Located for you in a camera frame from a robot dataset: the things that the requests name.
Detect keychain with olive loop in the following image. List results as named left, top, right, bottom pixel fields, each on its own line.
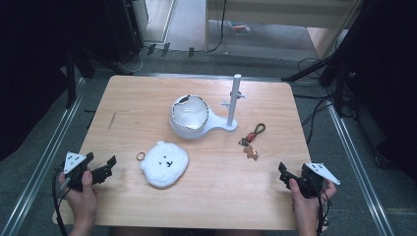
left=238, top=122, right=267, bottom=162

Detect white floor cable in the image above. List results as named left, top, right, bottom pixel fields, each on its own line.
left=117, top=44, right=149, bottom=74

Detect person's left hand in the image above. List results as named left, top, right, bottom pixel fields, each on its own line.
left=58, top=169, right=98, bottom=228

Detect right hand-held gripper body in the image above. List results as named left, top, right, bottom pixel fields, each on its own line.
left=287, top=161, right=341, bottom=200

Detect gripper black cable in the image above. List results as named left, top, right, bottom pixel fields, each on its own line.
left=315, top=188, right=331, bottom=236
left=51, top=168, right=71, bottom=236

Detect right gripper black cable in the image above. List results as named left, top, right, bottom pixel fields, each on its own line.
left=315, top=188, right=331, bottom=236

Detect metal floor rail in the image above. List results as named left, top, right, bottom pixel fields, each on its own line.
left=327, top=97, right=396, bottom=236
left=0, top=78, right=87, bottom=236
left=133, top=72, right=291, bottom=82

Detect magazine on floor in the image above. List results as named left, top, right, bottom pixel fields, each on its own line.
left=228, top=21, right=253, bottom=37

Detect white plush bear pouch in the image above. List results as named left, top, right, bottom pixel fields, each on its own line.
left=136, top=140, right=190, bottom=190

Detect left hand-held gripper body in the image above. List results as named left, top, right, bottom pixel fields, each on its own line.
left=62, top=150, right=96, bottom=193

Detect black hanging cable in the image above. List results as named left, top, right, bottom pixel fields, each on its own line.
left=206, top=0, right=228, bottom=54

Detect black tripod stand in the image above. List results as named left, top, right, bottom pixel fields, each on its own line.
left=280, top=0, right=378, bottom=84

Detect black metal stand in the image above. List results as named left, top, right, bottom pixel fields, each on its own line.
left=63, top=45, right=96, bottom=110

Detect black cabinet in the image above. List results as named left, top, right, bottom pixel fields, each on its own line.
left=103, top=0, right=146, bottom=64

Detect white key stand with bowl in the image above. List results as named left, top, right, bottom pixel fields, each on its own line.
left=168, top=73, right=247, bottom=140

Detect light wooden furniture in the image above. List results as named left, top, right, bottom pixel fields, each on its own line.
left=204, top=0, right=364, bottom=61

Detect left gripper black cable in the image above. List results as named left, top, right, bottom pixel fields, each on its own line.
left=51, top=168, right=71, bottom=236

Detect person's right hand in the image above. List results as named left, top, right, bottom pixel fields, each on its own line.
left=288, top=178, right=338, bottom=227

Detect black floor cables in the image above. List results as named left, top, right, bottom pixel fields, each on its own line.
left=293, top=57, right=338, bottom=146

